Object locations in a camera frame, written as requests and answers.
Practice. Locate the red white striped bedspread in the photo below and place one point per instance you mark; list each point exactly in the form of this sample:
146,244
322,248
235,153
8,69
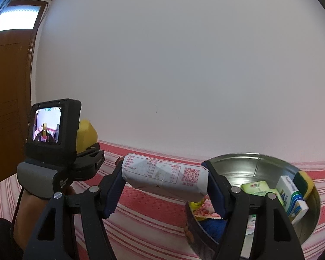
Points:
146,226

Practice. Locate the dark blue cloth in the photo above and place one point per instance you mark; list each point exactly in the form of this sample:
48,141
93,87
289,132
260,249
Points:
214,228

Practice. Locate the person's left hand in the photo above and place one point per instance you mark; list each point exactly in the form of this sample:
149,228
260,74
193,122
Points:
29,211

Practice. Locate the pink floral snack packet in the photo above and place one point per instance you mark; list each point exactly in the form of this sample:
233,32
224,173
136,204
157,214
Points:
203,209

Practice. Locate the light green tissue pack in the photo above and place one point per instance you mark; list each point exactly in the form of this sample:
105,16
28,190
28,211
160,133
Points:
276,192

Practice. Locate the left forearm dark sleeve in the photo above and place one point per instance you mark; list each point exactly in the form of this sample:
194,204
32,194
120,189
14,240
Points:
9,250

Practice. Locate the round metal cookie tin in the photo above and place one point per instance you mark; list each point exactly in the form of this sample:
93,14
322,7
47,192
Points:
244,168

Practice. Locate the green tea tissue pack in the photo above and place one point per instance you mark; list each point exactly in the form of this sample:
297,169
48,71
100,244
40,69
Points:
259,188

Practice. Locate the white paper packet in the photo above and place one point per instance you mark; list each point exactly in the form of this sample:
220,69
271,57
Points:
165,178

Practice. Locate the yellow green scrub sponge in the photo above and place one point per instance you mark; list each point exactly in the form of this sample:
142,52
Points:
303,183

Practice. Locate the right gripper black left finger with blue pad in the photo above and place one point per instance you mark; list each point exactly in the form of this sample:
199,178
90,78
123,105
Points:
54,235

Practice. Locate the brown wooden door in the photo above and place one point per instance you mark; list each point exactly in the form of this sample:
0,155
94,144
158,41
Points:
19,23

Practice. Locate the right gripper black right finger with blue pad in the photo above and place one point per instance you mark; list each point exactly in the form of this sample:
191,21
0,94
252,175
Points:
274,236

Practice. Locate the black action camera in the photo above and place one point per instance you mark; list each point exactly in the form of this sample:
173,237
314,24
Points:
53,130

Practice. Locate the white blue green box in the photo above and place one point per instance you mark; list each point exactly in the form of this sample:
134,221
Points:
293,201

